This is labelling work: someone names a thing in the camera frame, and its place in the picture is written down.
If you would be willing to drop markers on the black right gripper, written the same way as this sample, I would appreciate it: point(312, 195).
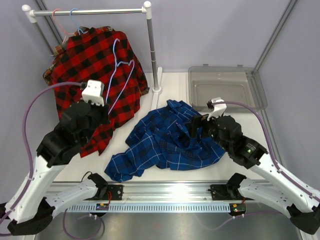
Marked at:
point(196, 121)

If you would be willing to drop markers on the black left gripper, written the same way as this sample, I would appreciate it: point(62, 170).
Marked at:
point(105, 110)

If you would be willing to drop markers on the blue plaid shirt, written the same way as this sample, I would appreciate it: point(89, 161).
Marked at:
point(162, 139)

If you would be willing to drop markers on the red black checked shirt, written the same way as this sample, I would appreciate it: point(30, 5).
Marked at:
point(104, 54)

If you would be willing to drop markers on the blue hanger holding red shirt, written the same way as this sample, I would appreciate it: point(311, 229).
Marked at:
point(79, 29)

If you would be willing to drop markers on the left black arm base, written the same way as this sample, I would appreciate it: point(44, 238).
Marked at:
point(114, 191)

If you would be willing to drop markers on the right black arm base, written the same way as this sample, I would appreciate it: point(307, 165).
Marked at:
point(226, 192)

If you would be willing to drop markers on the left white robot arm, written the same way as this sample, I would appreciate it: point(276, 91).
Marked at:
point(30, 211)

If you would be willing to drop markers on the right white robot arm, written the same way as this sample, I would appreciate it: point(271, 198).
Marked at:
point(289, 195)

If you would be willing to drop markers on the brown plaid shirt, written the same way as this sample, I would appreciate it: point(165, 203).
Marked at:
point(58, 53)

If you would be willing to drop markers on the clear grey plastic bin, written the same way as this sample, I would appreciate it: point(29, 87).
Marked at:
point(232, 84)

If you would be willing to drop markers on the silver white clothes rack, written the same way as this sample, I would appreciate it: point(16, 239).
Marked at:
point(146, 9)

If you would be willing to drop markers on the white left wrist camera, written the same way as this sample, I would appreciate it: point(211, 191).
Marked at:
point(93, 93)

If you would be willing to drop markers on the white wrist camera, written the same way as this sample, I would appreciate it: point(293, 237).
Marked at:
point(217, 107)
point(93, 93)

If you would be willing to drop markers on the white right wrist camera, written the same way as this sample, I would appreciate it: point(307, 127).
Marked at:
point(217, 107)

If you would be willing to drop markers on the aluminium mounting rail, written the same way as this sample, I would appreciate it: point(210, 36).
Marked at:
point(165, 191)

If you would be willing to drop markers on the white slotted cable duct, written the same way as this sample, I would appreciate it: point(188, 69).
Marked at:
point(117, 207)

